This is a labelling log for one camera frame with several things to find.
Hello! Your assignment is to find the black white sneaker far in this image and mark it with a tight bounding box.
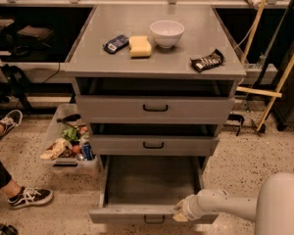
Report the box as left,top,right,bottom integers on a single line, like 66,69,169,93
0,110,23,140

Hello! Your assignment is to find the black chocolate bar wrapper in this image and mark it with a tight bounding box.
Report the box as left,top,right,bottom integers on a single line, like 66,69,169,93
191,49,224,72

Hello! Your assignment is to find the grey drawer cabinet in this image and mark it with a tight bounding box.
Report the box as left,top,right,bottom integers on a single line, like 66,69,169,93
64,4,247,168

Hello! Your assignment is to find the blue snack packet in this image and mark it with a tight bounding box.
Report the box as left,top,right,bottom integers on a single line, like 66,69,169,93
103,34,129,54

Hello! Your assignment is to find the grey top drawer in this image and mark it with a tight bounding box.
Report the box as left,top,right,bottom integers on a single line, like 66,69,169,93
75,95,234,124

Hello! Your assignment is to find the black white sneaker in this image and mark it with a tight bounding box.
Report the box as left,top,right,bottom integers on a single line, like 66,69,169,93
8,187,53,209
0,110,23,140

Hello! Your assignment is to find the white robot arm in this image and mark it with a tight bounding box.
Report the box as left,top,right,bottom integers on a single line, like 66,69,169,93
173,172,294,235

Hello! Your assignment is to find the wooden broom stick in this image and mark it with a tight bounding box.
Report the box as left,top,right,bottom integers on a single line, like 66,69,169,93
241,0,267,65

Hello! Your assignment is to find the blue soda can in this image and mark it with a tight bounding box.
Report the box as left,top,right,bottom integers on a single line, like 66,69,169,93
81,144,94,161

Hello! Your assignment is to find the grey bottom drawer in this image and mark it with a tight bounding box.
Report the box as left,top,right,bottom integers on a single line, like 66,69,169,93
88,155,220,226

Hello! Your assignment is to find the yellow sponge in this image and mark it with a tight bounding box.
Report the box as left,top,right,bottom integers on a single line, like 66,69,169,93
129,35,152,58

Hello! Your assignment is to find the clear plastic storage bin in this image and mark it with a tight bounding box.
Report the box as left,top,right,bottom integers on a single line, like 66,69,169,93
38,104,99,175

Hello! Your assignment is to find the grey drawer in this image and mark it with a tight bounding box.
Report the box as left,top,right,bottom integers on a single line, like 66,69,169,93
75,95,234,124
88,155,220,226
90,135,219,157

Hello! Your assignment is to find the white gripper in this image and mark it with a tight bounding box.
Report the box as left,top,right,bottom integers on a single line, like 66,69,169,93
172,195,203,222

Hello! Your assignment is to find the black white sneaker near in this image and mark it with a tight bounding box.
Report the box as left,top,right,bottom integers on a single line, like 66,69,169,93
8,187,53,209

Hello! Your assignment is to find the grey middle drawer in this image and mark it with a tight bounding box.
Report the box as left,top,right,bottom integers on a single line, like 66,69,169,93
90,135,219,157

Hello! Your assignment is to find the white bowl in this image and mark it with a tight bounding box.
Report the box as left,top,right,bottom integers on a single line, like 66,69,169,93
150,21,184,48

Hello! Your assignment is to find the beige crumpled snack bag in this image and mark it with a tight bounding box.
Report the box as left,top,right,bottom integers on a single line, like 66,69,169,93
40,138,73,160

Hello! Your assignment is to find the green leafy toy vegetable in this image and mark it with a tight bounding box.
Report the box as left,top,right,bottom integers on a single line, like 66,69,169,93
62,127,79,142

